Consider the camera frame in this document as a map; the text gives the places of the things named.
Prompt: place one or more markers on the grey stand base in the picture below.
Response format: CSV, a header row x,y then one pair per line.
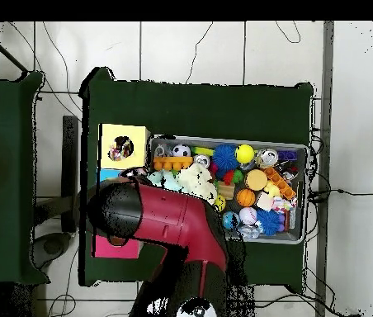
x,y
52,246

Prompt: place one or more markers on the orange toy basketball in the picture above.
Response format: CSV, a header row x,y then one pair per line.
x,y
246,197

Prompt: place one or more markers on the wooden box with three holes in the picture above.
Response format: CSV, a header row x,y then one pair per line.
x,y
138,138

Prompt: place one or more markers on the yellow smooth ball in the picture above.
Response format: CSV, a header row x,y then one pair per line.
x,y
244,154

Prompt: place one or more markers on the blue spiky rubber ball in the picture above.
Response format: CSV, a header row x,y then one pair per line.
x,y
225,157
269,222

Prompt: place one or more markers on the orange toy building block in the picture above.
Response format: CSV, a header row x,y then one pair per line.
x,y
171,163

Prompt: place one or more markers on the blue and green globe ball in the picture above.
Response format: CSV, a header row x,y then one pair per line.
x,y
231,220

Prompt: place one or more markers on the white toy baseball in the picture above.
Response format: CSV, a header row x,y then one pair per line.
x,y
248,215

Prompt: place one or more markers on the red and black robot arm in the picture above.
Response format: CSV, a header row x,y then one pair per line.
x,y
173,214

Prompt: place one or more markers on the cream waffle cloth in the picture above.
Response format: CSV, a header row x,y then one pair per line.
x,y
199,181

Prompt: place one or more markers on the dark green side table cloth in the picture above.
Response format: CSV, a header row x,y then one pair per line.
x,y
5,115

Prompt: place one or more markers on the black and white soccer ball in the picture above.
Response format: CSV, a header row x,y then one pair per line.
x,y
181,151

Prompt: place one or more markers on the light teal waffle cloth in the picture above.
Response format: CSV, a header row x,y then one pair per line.
x,y
163,180

